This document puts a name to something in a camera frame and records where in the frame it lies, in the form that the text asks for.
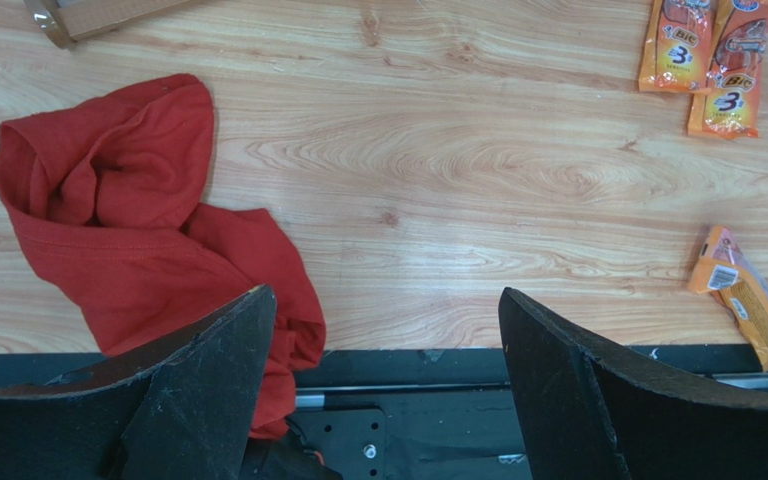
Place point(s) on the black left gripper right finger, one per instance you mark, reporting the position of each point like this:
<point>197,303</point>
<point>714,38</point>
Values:
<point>590,408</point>

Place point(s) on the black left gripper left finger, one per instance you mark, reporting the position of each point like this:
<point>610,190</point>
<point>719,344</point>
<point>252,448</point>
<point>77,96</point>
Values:
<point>179,407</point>

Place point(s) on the orange Bic razor bag front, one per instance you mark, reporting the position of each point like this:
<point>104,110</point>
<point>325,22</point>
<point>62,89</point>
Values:
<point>723,271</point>

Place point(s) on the orange bic razor bag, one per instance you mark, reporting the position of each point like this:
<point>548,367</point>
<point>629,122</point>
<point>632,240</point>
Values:
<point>676,49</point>
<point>730,109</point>
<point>723,271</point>

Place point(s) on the wooden two-tier shelf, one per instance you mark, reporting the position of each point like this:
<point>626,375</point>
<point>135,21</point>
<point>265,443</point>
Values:
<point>67,22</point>

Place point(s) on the red cloth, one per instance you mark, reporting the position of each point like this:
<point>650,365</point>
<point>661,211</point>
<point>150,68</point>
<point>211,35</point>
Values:
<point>105,199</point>

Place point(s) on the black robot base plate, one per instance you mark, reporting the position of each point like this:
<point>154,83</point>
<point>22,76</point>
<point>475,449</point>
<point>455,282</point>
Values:
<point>423,414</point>

